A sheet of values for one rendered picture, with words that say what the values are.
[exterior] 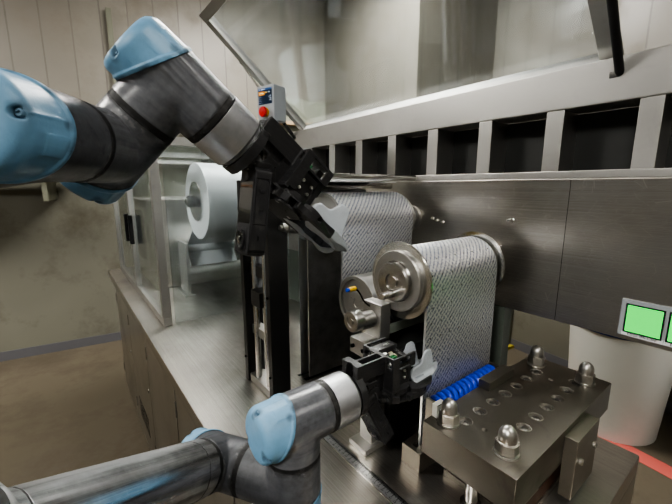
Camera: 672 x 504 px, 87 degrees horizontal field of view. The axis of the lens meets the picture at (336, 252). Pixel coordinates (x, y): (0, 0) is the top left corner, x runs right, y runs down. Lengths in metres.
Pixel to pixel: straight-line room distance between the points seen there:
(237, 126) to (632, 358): 2.34
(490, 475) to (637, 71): 0.71
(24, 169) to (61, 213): 3.46
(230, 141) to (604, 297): 0.73
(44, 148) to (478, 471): 0.64
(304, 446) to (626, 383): 2.22
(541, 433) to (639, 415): 1.98
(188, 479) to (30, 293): 3.47
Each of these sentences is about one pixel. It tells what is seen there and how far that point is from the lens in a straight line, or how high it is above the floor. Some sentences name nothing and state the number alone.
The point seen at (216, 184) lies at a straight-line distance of 1.50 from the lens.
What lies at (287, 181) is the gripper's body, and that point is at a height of 1.43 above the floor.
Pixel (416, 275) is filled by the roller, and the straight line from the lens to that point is 0.64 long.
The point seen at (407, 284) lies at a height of 1.25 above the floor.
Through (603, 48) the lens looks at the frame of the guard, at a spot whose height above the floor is 1.67.
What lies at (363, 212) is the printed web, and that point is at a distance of 0.84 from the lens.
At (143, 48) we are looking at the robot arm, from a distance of 0.43.
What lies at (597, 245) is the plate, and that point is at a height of 1.31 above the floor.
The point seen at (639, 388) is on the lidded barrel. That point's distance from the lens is 2.60.
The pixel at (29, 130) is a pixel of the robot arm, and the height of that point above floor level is 1.46.
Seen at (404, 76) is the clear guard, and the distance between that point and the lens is 1.10.
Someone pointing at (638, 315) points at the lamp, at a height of 1.19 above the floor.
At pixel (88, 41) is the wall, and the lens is 3.93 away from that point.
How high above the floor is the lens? 1.43
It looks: 10 degrees down
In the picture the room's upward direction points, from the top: straight up
